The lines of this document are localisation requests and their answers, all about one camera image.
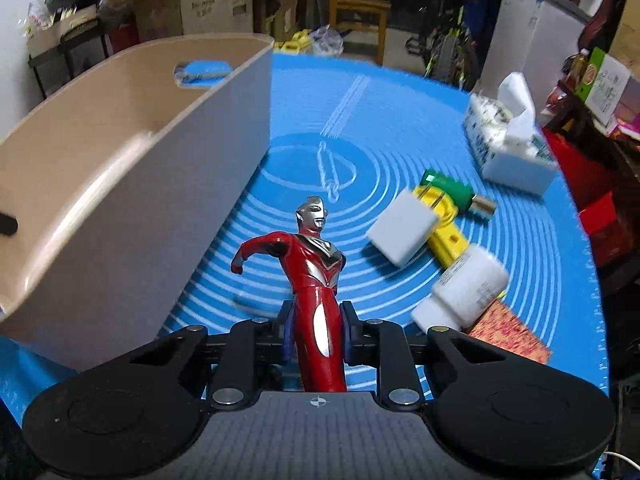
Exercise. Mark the beige plastic storage bin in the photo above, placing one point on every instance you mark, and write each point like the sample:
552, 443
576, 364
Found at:
200, 160

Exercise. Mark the green toy with metal tip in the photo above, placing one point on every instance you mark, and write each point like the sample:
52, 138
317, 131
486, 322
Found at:
452, 192

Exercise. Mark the yellow plastic toy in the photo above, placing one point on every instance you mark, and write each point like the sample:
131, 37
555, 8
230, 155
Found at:
450, 245

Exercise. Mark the red patterned packet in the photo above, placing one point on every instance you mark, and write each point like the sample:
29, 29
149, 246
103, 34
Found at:
510, 335

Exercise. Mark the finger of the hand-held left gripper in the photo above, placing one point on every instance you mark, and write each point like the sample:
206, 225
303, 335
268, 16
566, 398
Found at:
7, 223

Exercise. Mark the yellow oil bottle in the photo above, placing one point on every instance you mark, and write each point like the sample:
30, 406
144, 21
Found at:
579, 65

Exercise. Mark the wooden chair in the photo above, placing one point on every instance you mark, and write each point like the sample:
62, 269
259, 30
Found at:
360, 10

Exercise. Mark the red silver hero figure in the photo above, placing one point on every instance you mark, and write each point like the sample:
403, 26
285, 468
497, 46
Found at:
317, 310

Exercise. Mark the pale cardboard box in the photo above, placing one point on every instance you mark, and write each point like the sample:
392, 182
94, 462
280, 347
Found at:
217, 5

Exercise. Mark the green white carton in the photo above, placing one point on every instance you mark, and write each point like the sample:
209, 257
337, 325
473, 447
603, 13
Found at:
602, 85

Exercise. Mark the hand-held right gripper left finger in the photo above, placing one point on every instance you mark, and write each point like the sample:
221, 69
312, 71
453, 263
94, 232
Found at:
286, 332

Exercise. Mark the clear plastic bag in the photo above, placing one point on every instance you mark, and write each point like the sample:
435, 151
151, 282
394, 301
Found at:
327, 40

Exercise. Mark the red box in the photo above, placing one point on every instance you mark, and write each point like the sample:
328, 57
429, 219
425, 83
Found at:
575, 170

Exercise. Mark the white tissue pack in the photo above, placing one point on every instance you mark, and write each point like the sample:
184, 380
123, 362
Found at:
510, 160

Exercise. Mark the white pill bottle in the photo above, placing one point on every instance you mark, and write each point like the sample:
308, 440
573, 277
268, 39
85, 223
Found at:
470, 280

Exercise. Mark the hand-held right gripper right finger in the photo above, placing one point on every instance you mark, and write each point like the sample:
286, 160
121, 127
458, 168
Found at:
350, 332

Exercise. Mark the yellow plastic jugs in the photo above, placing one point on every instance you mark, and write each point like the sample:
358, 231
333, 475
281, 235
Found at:
297, 42

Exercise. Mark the white charger plug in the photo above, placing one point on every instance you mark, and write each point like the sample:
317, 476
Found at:
400, 230

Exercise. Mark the blue silicone baking mat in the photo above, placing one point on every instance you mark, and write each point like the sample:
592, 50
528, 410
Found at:
310, 110

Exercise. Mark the black green bicycle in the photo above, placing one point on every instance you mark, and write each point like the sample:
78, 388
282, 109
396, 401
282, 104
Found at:
450, 35

